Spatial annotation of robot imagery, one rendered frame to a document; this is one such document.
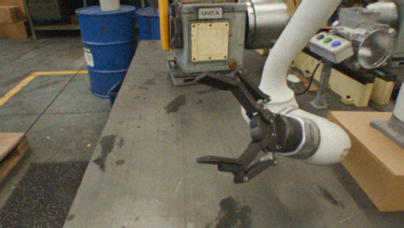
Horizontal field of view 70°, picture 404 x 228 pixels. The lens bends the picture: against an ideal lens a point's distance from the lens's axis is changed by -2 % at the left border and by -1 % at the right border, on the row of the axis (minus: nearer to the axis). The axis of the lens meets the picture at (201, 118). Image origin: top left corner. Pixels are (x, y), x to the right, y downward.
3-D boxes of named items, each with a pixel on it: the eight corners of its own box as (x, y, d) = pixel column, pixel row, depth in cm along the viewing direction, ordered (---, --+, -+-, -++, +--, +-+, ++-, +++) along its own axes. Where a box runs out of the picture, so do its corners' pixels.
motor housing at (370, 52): (321, 59, 135) (329, 16, 126) (356, 56, 138) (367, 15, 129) (348, 73, 118) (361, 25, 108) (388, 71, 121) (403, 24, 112)
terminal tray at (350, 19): (336, 24, 128) (340, 8, 125) (357, 24, 130) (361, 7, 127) (353, 30, 118) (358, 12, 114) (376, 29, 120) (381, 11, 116)
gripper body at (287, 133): (298, 110, 57) (268, 99, 52) (303, 152, 55) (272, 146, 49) (268, 118, 63) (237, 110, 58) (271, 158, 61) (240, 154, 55)
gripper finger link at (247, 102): (272, 125, 54) (274, 121, 55) (237, 77, 51) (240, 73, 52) (255, 130, 57) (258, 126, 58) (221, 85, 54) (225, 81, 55)
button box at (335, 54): (309, 50, 116) (306, 39, 114) (325, 42, 116) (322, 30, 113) (336, 64, 102) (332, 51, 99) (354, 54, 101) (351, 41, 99)
